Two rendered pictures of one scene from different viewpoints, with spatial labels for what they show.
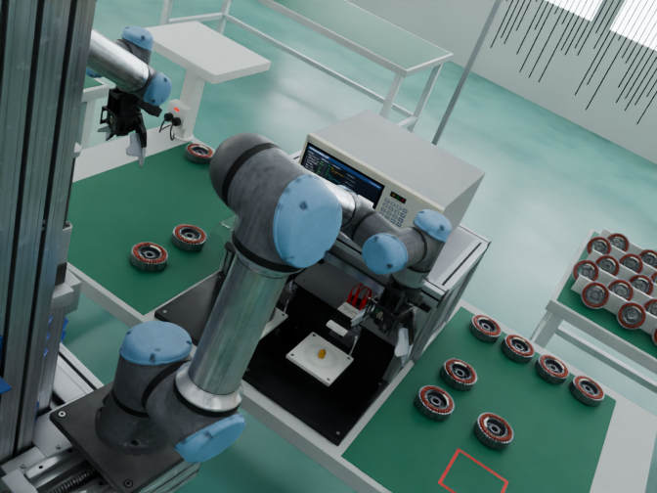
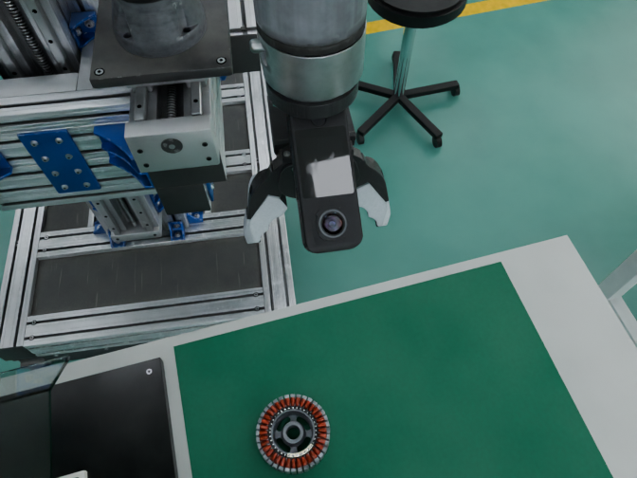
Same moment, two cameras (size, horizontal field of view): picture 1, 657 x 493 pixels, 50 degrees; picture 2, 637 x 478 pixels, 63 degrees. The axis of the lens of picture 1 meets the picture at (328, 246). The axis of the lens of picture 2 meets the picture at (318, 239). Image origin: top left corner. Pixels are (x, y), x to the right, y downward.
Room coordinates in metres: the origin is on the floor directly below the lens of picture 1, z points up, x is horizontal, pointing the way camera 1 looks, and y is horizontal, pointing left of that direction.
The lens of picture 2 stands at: (1.91, 0.45, 1.61)
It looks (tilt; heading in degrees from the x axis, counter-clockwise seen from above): 59 degrees down; 146
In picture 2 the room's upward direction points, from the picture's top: straight up
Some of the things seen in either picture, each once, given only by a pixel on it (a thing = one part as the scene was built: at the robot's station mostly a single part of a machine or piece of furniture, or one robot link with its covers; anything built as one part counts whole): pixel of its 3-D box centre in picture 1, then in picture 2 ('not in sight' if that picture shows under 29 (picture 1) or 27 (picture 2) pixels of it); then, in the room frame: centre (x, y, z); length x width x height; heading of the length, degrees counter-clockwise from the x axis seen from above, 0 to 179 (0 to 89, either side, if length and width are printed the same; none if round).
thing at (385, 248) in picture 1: (387, 246); not in sight; (1.18, -0.10, 1.45); 0.11 x 0.11 x 0.08; 56
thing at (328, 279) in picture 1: (342, 266); not in sight; (1.88, -0.06, 0.92); 0.66 x 0.01 x 0.30; 71
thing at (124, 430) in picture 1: (141, 405); not in sight; (0.92, 0.22, 1.09); 0.15 x 0.15 x 0.10
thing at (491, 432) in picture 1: (493, 430); not in sight; (1.59, -0.64, 0.77); 0.11 x 0.11 x 0.04
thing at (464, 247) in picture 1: (371, 215); not in sight; (1.94, -0.09, 1.09); 0.68 x 0.44 x 0.05; 71
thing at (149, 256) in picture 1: (149, 256); (293, 432); (1.76, 0.51, 0.77); 0.11 x 0.11 x 0.04
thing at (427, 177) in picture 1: (388, 183); not in sight; (1.94, -0.10, 1.22); 0.44 x 0.39 x 0.20; 71
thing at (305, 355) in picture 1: (320, 358); not in sight; (1.60, -0.10, 0.78); 0.15 x 0.15 x 0.01; 71
